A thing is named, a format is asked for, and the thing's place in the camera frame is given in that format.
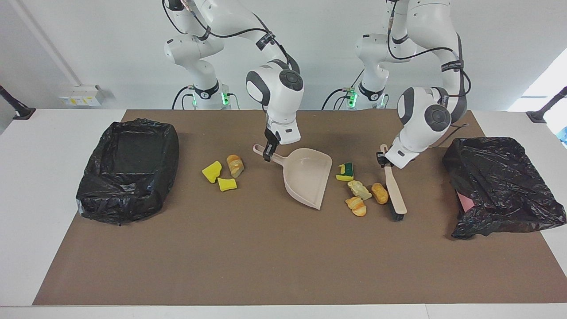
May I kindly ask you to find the brown croquette bread roll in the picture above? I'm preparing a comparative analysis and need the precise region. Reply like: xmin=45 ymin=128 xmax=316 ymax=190
xmin=371 ymin=182 xmax=389 ymax=205

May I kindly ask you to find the brown table mat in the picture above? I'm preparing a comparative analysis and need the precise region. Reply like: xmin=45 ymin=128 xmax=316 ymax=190
xmin=32 ymin=109 xmax=567 ymax=306

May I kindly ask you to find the black camera stand clamp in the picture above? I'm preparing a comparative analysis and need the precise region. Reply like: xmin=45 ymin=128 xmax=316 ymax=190
xmin=526 ymin=86 xmax=567 ymax=124
xmin=0 ymin=85 xmax=36 ymax=120

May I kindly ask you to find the orange striped croissant piece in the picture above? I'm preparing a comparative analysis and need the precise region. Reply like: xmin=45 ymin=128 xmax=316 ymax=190
xmin=345 ymin=195 xmax=368 ymax=217
xmin=226 ymin=154 xmax=245 ymax=179

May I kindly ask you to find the black left base cable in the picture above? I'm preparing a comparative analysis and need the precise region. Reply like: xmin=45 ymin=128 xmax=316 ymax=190
xmin=321 ymin=87 xmax=355 ymax=110

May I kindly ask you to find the crumpled black trash bag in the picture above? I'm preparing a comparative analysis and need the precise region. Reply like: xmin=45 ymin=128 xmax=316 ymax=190
xmin=442 ymin=136 xmax=567 ymax=240

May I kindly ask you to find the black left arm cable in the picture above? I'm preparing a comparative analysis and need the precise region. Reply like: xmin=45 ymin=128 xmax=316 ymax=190
xmin=386 ymin=0 xmax=472 ymax=149

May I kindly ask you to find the white wall cable duct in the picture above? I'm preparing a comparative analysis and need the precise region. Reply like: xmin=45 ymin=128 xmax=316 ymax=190
xmin=7 ymin=0 xmax=82 ymax=87

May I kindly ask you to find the green and yellow sponge piece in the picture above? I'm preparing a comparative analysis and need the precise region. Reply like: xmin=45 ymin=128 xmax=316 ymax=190
xmin=335 ymin=162 xmax=355 ymax=182

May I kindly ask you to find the white wall socket box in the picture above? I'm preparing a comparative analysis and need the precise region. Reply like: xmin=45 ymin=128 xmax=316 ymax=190
xmin=59 ymin=85 xmax=105 ymax=107

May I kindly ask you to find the pale flaky croissant piece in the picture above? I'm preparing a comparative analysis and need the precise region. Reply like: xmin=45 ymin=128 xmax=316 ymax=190
xmin=347 ymin=180 xmax=373 ymax=201

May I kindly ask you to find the pink plastic bin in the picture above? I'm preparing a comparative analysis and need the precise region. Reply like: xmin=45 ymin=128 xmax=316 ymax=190
xmin=456 ymin=191 xmax=475 ymax=214

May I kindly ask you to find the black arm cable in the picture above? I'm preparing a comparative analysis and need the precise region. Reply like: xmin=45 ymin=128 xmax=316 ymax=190
xmin=386 ymin=0 xmax=472 ymax=149
xmin=162 ymin=0 xmax=302 ymax=76

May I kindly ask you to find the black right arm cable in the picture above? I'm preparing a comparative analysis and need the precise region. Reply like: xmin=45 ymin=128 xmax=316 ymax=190
xmin=162 ymin=0 xmax=302 ymax=76

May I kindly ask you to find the black trash bag lined bin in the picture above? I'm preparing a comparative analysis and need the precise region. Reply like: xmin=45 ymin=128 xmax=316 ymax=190
xmin=75 ymin=118 xmax=180 ymax=226

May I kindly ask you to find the black base cable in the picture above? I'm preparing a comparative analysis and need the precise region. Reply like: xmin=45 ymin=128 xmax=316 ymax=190
xmin=321 ymin=87 xmax=355 ymax=110
xmin=172 ymin=86 xmax=192 ymax=110

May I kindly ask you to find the beige plastic dustpan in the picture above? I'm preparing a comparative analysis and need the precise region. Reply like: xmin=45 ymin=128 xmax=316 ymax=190
xmin=252 ymin=144 xmax=333 ymax=210

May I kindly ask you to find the black right base cable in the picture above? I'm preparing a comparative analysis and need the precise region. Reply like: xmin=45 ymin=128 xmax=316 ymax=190
xmin=172 ymin=86 xmax=192 ymax=110

